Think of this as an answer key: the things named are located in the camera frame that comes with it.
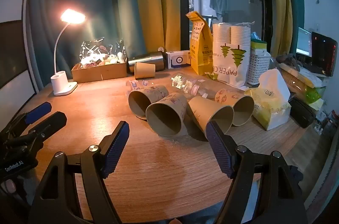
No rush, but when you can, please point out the sleeve of brown cups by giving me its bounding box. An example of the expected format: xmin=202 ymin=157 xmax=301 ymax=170
xmin=279 ymin=66 xmax=310 ymax=93

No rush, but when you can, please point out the white bag of paper cups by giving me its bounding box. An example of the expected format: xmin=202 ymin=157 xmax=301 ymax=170
xmin=212 ymin=22 xmax=252 ymax=88

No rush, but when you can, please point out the brown cardboard box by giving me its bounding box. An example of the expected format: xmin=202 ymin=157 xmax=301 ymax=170
xmin=71 ymin=61 xmax=129 ymax=84

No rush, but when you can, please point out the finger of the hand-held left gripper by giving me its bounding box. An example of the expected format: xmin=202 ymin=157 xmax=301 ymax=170
xmin=26 ymin=111 xmax=67 ymax=145
xmin=0 ymin=102 xmax=53 ymax=136

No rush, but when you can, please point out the yellow paper bag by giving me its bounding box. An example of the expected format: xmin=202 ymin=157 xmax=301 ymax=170
xmin=185 ymin=11 xmax=214 ymax=76

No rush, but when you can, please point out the black case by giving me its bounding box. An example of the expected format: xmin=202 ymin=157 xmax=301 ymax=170
xmin=289 ymin=97 xmax=315 ymax=129

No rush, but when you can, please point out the white desk lamp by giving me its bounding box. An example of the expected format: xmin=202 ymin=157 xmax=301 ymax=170
xmin=51 ymin=8 xmax=86 ymax=96

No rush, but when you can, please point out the printed brown paper cup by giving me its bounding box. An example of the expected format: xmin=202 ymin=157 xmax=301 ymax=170
xmin=146 ymin=92 xmax=188 ymax=138
xmin=128 ymin=84 xmax=170 ymax=120
xmin=187 ymin=95 xmax=235 ymax=142
xmin=214 ymin=89 xmax=255 ymax=126

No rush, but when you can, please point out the clear printed plastic wrapper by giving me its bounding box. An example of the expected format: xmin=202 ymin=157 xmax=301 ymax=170
xmin=130 ymin=79 xmax=151 ymax=91

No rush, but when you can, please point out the steel thermos bottle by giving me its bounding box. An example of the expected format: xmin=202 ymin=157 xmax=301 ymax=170
xmin=127 ymin=51 xmax=166 ymax=73

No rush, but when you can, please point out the yellow green pack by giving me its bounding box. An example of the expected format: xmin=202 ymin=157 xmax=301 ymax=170
xmin=250 ymin=32 xmax=268 ymax=55

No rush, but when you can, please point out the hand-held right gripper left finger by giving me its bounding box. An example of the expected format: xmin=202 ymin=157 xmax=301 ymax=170
xmin=28 ymin=121 xmax=130 ymax=224

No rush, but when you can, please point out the white plastic basket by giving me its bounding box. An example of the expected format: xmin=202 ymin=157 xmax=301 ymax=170
xmin=246 ymin=51 xmax=271 ymax=87

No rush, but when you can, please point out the yellow curtain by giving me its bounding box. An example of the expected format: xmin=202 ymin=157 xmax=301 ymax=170
xmin=132 ymin=0 xmax=191 ymax=54
xmin=265 ymin=0 xmax=294 ymax=55

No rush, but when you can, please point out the clear plastic bottle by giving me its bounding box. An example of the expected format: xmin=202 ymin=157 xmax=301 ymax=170
xmin=169 ymin=72 xmax=239 ymax=99

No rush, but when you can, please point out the plain brown paper cup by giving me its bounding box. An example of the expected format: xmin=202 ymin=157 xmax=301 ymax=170
xmin=134 ymin=62 xmax=156 ymax=79

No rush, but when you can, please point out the grey cloth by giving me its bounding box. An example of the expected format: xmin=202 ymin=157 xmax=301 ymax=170
xmin=275 ymin=53 xmax=301 ymax=72

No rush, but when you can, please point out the computer monitor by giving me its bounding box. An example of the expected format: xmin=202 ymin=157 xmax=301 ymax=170
xmin=296 ymin=27 xmax=312 ymax=57

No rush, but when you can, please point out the clear plastic snack bag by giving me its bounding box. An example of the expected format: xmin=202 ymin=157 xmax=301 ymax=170
xmin=79 ymin=38 xmax=128 ymax=67

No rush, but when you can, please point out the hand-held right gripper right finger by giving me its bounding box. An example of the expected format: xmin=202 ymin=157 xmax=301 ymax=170
xmin=205 ymin=120 xmax=309 ymax=224

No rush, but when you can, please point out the yellow white tissue pack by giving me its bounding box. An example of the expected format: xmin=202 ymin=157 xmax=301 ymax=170
xmin=245 ymin=68 xmax=292 ymax=131

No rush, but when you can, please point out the person's left hand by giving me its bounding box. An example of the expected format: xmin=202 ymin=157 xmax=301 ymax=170
xmin=0 ymin=178 xmax=18 ymax=196

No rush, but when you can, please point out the green yellow bag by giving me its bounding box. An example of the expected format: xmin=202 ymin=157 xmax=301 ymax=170
xmin=304 ymin=73 xmax=324 ymax=104

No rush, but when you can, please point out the white and blue small box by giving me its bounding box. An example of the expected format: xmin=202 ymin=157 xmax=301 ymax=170
xmin=165 ymin=51 xmax=192 ymax=69

